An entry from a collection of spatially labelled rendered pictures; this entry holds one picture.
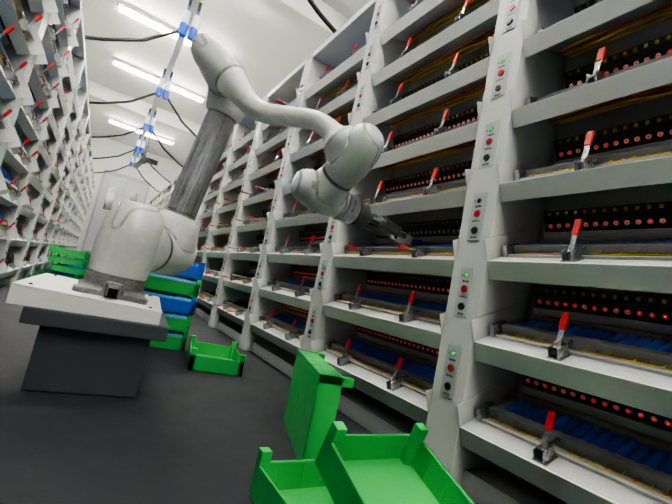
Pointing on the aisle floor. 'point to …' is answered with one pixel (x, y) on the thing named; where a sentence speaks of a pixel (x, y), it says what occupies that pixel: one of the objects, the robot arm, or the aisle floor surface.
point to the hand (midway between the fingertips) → (401, 237)
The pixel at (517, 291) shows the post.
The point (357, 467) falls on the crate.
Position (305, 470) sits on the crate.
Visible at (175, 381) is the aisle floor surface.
